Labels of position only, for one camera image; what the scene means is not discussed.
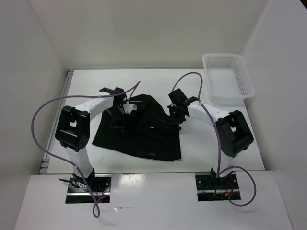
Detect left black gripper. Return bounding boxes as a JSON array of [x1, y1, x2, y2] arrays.
[[106, 105, 133, 138]]

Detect black shorts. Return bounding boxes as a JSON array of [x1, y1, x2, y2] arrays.
[[92, 94, 181, 161]]

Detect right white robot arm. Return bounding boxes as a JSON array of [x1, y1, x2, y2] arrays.
[[168, 89, 254, 188]]

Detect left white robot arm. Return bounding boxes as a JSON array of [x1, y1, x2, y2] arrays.
[[55, 87, 133, 192]]

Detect white plastic basket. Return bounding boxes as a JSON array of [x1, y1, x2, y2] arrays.
[[202, 53, 256, 100]]

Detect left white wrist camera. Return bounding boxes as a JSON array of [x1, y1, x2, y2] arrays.
[[123, 103, 137, 114]]

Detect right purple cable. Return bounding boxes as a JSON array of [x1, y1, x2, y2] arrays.
[[172, 72, 258, 206]]

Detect purple cable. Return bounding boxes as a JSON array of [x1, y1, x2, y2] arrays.
[[172, 72, 258, 206], [31, 80, 142, 218]]

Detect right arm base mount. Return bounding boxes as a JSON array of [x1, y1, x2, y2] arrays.
[[195, 172, 241, 202]]

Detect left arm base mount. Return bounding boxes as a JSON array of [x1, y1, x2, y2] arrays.
[[59, 174, 112, 204]]

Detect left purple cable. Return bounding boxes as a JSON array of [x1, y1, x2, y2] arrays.
[[31, 80, 142, 218]]

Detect aluminium table edge rail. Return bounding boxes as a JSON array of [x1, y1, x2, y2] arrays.
[[38, 69, 75, 175]]

